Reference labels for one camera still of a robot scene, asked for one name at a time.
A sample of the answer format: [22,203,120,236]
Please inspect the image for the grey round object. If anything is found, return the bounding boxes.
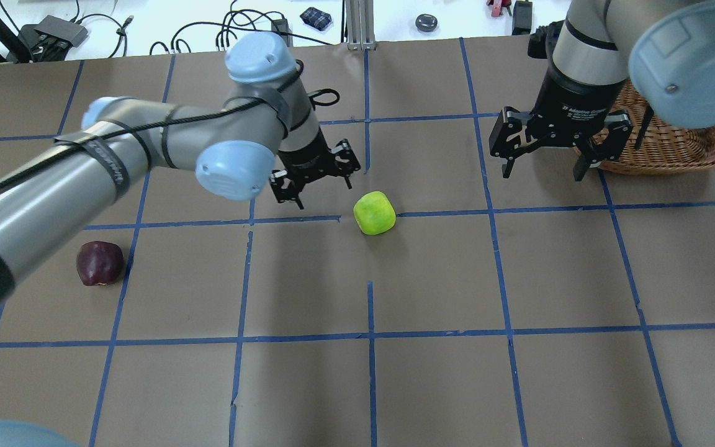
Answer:
[415,14,439,33]

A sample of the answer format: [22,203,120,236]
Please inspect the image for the dark red apple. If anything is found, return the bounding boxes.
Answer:
[76,241,125,287]

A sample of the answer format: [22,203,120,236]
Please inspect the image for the aluminium frame post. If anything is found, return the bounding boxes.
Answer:
[343,0,375,51]

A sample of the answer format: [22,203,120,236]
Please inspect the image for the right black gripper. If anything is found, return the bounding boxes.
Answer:
[489,65,633,182]

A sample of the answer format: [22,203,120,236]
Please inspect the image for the black cables on desk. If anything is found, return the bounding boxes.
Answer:
[0,0,333,60]

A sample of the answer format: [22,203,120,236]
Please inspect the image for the dark blue pouch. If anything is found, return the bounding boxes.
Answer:
[300,7,333,32]

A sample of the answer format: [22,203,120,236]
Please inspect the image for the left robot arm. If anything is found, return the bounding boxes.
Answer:
[0,32,361,306]

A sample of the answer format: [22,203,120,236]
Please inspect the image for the green apple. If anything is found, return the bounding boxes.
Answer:
[353,191,397,237]

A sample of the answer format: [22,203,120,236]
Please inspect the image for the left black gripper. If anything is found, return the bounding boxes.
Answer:
[269,131,361,210]

